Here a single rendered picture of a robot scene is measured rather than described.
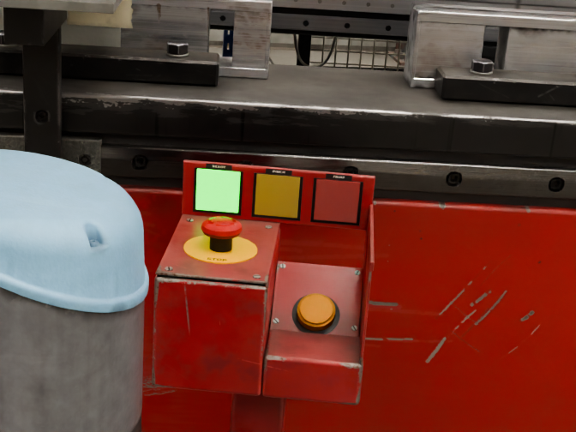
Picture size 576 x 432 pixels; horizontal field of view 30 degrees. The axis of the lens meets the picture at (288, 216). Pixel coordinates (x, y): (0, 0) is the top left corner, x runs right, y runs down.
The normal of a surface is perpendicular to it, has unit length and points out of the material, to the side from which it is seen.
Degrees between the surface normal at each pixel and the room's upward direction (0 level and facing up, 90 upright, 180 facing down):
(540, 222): 90
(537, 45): 90
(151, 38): 90
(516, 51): 90
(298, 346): 0
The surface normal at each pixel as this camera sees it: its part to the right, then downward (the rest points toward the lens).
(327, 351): 0.07, -0.94
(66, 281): 0.48, 0.29
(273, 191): -0.07, 0.35
